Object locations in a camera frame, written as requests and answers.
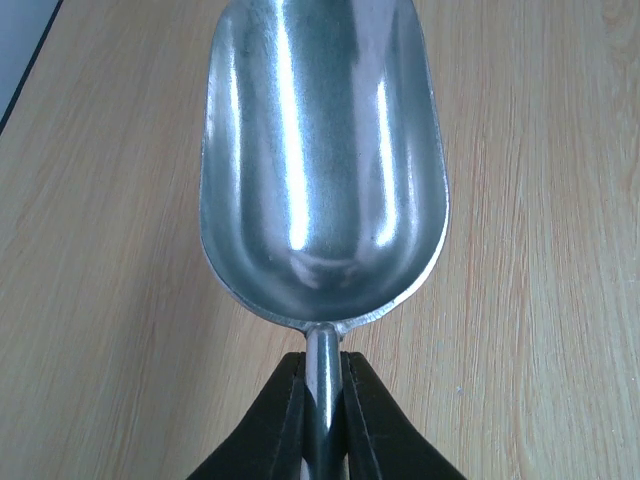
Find metal candy scoop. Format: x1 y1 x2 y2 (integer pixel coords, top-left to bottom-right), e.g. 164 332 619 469
199 1 450 479

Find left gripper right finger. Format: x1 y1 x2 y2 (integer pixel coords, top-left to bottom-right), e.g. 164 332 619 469
341 352 464 480

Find black aluminium frame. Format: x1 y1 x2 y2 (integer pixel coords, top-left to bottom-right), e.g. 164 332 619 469
0 0 62 130

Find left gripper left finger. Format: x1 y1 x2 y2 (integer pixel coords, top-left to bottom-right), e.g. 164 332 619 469
189 352 305 480

